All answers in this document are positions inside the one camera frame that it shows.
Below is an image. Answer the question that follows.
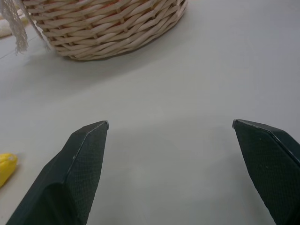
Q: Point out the yellow banana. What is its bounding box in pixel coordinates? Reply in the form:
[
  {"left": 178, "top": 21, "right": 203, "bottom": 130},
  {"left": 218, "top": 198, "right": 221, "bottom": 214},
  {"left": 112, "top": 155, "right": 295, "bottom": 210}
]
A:
[{"left": 0, "top": 152, "right": 18, "bottom": 188}]

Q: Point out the woven wicker basket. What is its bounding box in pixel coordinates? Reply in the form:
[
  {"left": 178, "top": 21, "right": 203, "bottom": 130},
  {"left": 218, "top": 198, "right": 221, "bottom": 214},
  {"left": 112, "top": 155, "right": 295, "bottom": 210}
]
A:
[{"left": 22, "top": 0, "right": 189, "bottom": 61}]

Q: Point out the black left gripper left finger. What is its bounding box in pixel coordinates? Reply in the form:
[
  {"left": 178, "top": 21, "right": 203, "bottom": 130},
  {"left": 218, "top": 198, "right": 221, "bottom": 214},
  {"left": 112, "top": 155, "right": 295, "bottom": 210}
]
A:
[{"left": 5, "top": 120, "right": 110, "bottom": 225}]

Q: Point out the white lace cloth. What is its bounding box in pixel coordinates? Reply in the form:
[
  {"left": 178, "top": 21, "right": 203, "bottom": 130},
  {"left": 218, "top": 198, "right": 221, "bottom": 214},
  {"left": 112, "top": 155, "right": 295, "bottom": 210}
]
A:
[{"left": 0, "top": 0, "right": 51, "bottom": 56}]

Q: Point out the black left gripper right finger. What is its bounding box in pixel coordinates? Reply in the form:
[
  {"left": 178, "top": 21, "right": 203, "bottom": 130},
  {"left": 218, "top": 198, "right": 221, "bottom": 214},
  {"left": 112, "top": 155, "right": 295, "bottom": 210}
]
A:
[{"left": 232, "top": 119, "right": 300, "bottom": 225}]

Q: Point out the cream knitted cloth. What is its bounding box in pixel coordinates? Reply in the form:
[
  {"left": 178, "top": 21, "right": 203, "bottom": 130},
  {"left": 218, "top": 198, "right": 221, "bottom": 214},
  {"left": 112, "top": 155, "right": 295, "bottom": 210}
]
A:
[{"left": 0, "top": 14, "right": 37, "bottom": 39}]

